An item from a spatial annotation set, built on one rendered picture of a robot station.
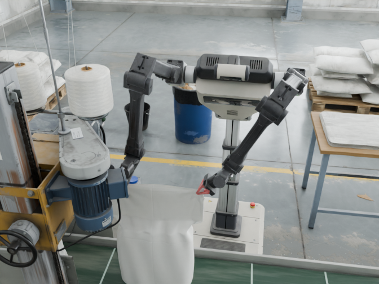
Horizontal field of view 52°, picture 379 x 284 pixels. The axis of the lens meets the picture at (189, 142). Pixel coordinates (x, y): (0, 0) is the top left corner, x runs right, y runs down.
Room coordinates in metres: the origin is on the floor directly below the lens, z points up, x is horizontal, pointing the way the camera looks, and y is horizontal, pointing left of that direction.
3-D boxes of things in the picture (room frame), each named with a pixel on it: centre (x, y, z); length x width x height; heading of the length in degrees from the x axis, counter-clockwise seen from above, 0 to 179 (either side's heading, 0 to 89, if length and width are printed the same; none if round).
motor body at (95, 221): (1.21, 0.38, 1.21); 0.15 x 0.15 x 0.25
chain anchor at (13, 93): (1.16, 0.56, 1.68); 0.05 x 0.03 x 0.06; 172
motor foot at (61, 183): (1.18, 0.47, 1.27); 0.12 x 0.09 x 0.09; 172
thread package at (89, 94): (1.35, 0.37, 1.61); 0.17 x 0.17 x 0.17
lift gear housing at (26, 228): (1.08, 0.62, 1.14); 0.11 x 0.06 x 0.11; 82
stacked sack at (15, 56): (4.69, 2.12, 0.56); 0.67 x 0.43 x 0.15; 82
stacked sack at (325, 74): (4.76, -1.86, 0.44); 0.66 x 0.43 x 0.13; 172
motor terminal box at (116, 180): (1.24, 0.29, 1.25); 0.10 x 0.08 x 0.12; 17
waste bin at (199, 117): (3.79, -0.04, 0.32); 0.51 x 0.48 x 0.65; 172
